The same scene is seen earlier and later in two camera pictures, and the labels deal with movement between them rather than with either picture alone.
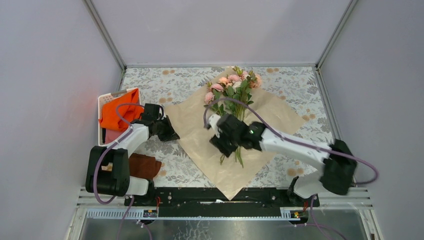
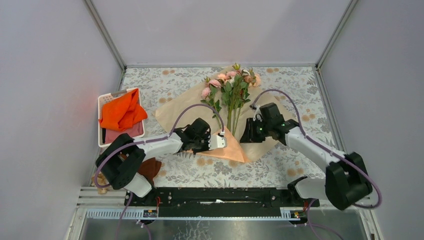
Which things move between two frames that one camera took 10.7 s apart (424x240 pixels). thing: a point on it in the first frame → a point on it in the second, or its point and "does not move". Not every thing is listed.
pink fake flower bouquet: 231,95 does not move
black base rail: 205,202 does not move
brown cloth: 143,166 does not move
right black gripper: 219,144 → 249,136
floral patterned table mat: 298,88 does not move
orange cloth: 118,113 does not move
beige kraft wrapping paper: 187,116 → 223,102
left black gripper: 171,134 → 206,137
